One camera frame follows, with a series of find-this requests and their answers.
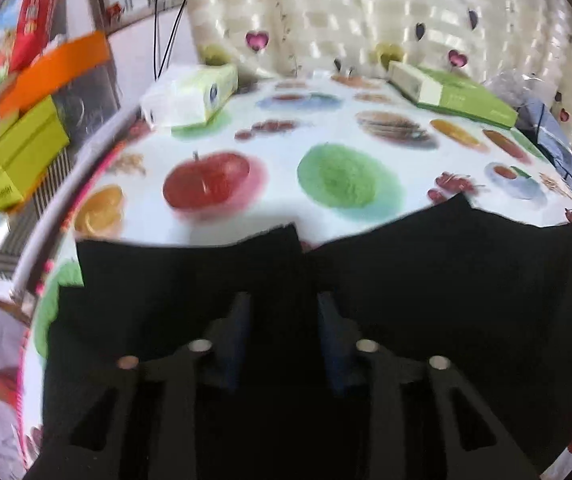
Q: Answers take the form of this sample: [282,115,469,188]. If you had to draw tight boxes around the long green white box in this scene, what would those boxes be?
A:
[388,62,517,129]

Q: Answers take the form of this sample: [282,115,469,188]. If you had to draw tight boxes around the white green tissue pack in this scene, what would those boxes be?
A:
[139,64,239,129]

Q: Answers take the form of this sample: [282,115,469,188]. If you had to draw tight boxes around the heart pattern curtain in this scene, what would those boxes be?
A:
[187,0,572,144]

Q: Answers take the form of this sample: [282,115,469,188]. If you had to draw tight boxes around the black hanging cable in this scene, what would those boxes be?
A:
[152,0,189,83]

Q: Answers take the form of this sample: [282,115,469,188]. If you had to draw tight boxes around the black pants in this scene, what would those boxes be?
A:
[59,196,572,479]

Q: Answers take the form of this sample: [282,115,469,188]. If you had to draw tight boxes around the fruit print tablecloth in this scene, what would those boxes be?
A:
[19,76,572,465]

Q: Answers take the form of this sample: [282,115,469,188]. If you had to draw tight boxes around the blue patterned garment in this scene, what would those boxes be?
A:
[516,98,572,192]

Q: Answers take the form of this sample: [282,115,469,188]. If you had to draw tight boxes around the clear plastic bag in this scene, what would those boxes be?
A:
[482,70,557,108]

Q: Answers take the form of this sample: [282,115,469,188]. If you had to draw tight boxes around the orange box lid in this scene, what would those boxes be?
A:
[0,32,111,118]

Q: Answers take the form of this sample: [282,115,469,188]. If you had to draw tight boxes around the yellow green shoe box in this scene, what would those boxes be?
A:
[0,96,70,211]

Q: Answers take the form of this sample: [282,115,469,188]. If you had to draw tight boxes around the striped side table mat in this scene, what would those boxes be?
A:
[0,148,74,280]

